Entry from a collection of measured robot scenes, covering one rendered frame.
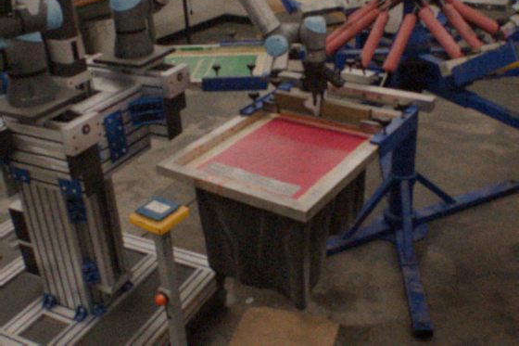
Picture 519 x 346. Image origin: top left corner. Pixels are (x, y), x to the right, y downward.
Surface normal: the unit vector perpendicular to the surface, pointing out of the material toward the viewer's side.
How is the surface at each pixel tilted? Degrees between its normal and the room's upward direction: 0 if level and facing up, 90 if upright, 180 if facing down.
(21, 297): 0
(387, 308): 0
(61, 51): 90
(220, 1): 90
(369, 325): 0
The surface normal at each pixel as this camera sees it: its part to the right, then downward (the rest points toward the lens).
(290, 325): -0.06, -0.89
